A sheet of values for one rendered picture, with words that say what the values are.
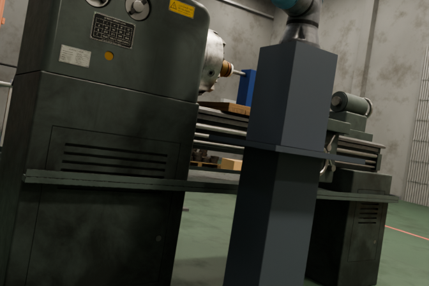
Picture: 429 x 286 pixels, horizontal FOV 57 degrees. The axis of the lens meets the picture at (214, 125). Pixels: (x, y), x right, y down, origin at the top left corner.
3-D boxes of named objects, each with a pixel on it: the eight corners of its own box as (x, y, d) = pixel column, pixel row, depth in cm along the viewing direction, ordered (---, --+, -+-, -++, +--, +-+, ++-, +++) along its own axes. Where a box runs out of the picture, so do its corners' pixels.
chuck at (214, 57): (203, 88, 168) (210, 16, 172) (166, 95, 194) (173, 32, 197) (220, 92, 173) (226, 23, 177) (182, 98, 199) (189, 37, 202)
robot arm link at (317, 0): (323, 29, 146) (329, -8, 146) (309, 16, 135) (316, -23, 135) (293, 29, 153) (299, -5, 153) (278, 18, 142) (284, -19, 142)
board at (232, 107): (228, 111, 176) (229, 102, 176) (186, 108, 205) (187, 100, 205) (276, 121, 193) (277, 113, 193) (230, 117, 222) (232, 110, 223)
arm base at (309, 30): (328, 53, 141) (332, 26, 142) (297, 43, 134) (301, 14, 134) (299, 57, 154) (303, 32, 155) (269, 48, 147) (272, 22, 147)
